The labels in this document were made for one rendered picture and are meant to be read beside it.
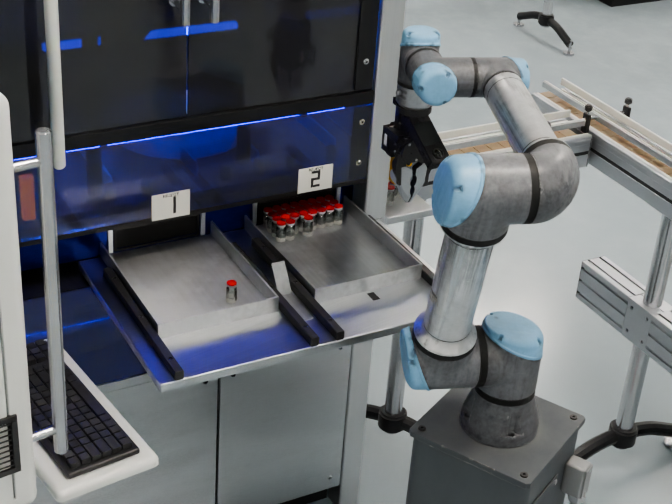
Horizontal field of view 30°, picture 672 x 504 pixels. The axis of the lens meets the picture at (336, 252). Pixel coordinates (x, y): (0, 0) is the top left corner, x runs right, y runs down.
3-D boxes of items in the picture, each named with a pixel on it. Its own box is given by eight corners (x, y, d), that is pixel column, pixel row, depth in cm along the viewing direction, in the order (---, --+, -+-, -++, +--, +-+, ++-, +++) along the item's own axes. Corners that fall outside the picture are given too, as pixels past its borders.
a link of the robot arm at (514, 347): (545, 399, 234) (556, 339, 227) (475, 403, 231) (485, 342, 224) (526, 362, 244) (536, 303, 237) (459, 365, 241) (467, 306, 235)
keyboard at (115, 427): (-21, 364, 245) (-22, 354, 244) (46, 344, 253) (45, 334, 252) (68, 480, 218) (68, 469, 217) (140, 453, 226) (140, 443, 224)
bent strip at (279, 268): (270, 287, 263) (271, 262, 260) (282, 284, 264) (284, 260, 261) (301, 321, 253) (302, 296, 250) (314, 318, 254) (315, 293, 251)
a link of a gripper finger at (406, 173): (395, 192, 260) (399, 152, 255) (410, 204, 256) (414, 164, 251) (382, 194, 259) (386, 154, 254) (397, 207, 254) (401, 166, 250)
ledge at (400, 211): (358, 198, 304) (359, 192, 303) (404, 190, 309) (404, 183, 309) (387, 225, 293) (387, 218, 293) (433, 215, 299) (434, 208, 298)
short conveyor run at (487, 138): (365, 215, 301) (370, 155, 293) (334, 187, 313) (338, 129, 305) (590, 169, 331) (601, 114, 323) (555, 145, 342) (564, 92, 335)
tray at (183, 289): (100, 256, 269) (99, 242, 267) (212, 234, 281) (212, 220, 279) (158, 339, 244) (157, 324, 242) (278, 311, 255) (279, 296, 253)
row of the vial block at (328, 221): (269, 234, 282) (270, 216, 279) (339, 219, 290) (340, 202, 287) (273, 239, 280) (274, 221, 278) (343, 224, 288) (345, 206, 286)
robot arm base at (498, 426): (550, 419, 245) (558, 378, 240) (516, 458, 234) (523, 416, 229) (482, 390, 252) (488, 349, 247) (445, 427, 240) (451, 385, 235)
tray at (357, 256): (243, 228, 284) (244, 215, 282) (344, 208, 295) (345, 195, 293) (314, 303, 258) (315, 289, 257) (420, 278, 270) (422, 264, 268)
